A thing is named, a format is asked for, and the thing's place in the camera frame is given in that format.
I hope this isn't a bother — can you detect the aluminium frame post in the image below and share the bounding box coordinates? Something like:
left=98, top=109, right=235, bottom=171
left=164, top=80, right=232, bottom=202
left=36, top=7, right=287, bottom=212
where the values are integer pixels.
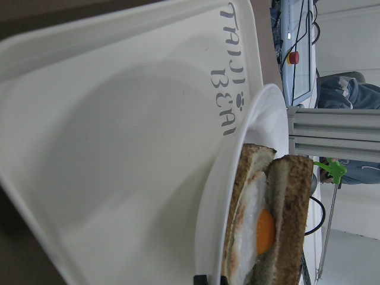
left=287, top=107, right=379, bottom=163

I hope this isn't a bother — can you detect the green clamp tool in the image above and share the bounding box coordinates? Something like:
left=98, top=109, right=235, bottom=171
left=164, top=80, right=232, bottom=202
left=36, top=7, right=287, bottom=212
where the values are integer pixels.
left=313, top=157, right=347, bottom=185

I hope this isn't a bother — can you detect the teach pendant with red button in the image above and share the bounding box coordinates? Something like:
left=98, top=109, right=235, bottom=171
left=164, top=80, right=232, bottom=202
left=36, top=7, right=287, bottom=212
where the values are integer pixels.
left=280, top=1, right=315, bottom=106

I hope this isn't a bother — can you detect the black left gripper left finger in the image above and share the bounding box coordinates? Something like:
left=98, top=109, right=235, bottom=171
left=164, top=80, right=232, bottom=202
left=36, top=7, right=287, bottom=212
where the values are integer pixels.
left=192, top=270, right=208, bottom=285

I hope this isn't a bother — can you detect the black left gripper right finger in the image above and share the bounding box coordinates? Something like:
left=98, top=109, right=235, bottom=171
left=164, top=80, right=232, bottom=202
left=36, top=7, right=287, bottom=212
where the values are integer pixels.
left=219, top=272, right=228, bottom=285

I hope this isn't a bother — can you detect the white round plate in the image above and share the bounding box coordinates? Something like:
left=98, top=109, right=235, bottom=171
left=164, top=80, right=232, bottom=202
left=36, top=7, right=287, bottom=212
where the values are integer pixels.
left=195, top=84, right=289, bottom=284

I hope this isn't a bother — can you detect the fried egg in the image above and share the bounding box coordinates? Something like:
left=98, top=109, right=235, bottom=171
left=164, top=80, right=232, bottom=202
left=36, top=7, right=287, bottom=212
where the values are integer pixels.
left=225, top=172, right=267, bottom=284

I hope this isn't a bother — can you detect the person in grey hoodie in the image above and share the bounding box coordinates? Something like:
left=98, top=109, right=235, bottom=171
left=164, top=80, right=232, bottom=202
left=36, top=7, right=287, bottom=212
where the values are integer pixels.
left=317, top=75, right=379, bottom=185

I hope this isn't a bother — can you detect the cream bear serving tray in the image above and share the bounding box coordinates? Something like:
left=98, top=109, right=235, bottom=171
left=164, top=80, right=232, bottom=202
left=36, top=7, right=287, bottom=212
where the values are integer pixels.
left=1, top=1, right=262, bottom=284

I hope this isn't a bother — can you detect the bread slice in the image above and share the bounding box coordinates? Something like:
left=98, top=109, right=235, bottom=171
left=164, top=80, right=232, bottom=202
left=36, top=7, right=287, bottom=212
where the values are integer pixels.
left=249, top=155, right=314, bottom=284
left=221, top=144, right=276, bottom=274

